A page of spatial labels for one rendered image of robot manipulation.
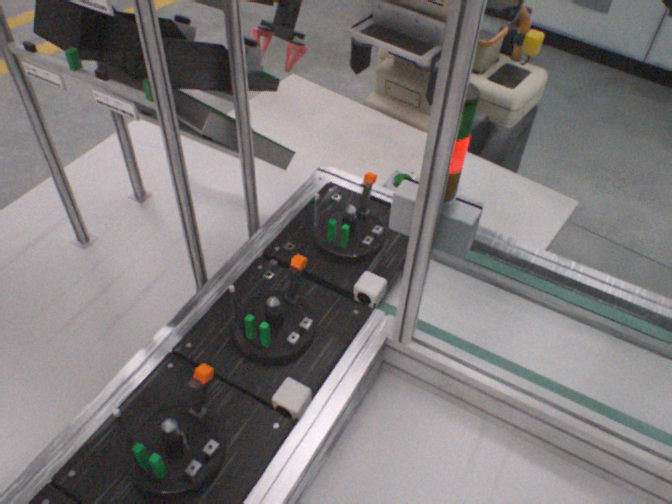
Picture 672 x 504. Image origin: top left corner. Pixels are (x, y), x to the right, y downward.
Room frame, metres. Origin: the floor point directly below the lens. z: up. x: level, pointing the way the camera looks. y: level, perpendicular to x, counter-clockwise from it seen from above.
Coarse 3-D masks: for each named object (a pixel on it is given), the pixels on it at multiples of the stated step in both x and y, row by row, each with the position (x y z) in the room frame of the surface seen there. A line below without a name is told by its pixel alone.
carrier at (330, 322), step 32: (256, 288) 0.67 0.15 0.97; (320, 288) 0.68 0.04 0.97; (224, 320) 0.59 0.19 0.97; (256, 320) 0.58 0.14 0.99; (288, 320) 0.59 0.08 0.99; (320, 320) 0.60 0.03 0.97; (352, 320) 0.61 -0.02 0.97; (192, 352) 0.53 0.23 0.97; (224, 352) 0.53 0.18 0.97; (256, 352) 0.52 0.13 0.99; (288, 352) 0.52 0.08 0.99; (320, 352) 0.54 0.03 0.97; (256, 384) 0.47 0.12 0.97; (288, 384) 0.47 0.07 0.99; (320, 384) 0.48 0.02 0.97; (288, 416) 0.43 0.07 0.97
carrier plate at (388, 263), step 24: (336, 192) 0.94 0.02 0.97; (312, 216) 0.86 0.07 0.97; (384, 216) 0.87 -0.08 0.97; (288, 240) 0.79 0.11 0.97; (312, 240) 0.79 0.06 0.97; (408, 240) 0.81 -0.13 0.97; (288, 264) 0.73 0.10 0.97; (312, 264) 0.73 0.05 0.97; (336, 264) 0.73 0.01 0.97; (360, 264) 0.74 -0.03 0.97; (384, 264) 0.74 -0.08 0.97; (336, 288) 0.68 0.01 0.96
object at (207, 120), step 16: (176, 96) 0.94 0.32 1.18; (176, 112) 0.93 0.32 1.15; (192, 112) 0.96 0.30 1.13; (208, 112) 0.99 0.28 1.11; (208, 128) 0.83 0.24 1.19; (224, 128) 0.86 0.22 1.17; (256, 144) 0.92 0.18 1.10; (272, 144) 0.95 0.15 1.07; (272, 160) 0.95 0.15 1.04; (288, 160) 0.99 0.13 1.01
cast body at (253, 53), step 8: (248, 40) 0.98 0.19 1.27; (256, 40) 1.00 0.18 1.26; (248, 48) 0.96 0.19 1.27; (256, 48) 0.98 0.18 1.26; (248, 56) 0.96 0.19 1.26; (256, 56) 0.98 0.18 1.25; (248, 64) 0.96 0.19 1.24; (256, 64) 0.98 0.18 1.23; (248, 72) 0.96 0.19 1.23; (256, 72) 0.97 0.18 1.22
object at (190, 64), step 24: (120, 24) 0.84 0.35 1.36; (168, 24) 0.94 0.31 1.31; (120, 48) 0.82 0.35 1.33; (168, 48) 0.79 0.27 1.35; (192, 48) 0.82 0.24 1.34; (216, 48) 0.86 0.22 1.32; (144, 72) 0.78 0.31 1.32; (168, 72) 0.78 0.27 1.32; (192, 72) 0.82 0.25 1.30; (216, 72) 0.85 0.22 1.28; (264, 72) 0.99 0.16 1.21
